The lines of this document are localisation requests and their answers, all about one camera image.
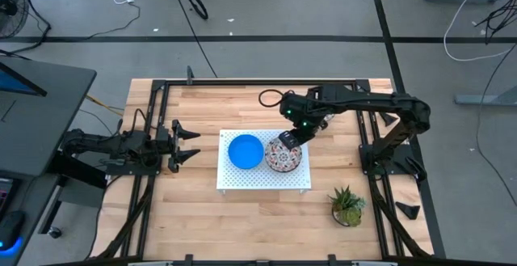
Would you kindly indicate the black aluminium table frame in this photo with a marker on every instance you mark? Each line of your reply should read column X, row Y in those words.
column 262, row 81

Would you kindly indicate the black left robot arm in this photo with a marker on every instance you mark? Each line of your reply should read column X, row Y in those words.
column 101, row 142

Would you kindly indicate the black caster wheel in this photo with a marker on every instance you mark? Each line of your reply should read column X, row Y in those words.
column 55, row 232

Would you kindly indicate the blue plastic bowl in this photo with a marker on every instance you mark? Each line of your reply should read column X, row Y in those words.
column 245, row 152

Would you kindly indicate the potted green succulent plant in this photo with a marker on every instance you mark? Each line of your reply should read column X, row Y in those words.
column 346, row 209

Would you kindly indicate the dark grey desk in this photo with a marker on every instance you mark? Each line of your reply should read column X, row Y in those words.
column 28, row 201
column 48, row 116

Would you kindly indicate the black desk leg base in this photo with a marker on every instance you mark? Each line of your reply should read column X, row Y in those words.
column 76, row 169

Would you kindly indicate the black computer mouse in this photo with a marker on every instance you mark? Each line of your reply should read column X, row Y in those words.
column 11, row 229

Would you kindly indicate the black frame bracket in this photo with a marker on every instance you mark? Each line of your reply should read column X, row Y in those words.
column 190, row 76
column 188, row 260
column 332, row 260

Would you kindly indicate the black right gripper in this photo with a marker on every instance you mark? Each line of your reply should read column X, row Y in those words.
column 303, row 108

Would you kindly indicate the white perforated metal shelf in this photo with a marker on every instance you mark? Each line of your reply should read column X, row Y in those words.
column 262, row 177

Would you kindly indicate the black keyboard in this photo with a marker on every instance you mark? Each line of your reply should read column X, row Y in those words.
column 5, row 197

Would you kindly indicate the black triangular plastic piece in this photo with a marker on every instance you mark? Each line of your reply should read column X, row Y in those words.
column 408, row 210
column 387, row 119

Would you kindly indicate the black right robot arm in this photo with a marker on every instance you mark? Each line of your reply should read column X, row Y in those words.
column 375, row 100

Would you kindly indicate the computer monitor screen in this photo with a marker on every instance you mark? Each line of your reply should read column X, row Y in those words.
column 16, row 84

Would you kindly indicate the black floor fan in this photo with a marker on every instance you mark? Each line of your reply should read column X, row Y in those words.
column 10, row 15

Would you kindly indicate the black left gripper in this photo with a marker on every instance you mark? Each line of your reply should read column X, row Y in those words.
column 163, row 140

